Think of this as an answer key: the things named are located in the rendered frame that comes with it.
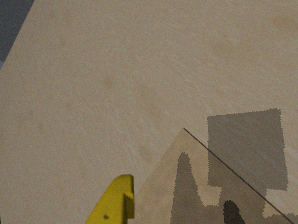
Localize tan flat mat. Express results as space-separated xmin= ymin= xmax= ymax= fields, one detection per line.
xmin=127 ymin=128 xmax=294 ymax=224

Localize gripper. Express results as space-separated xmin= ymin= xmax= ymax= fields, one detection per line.
xmin=85 ymin=174 xmax=135 ymax=224

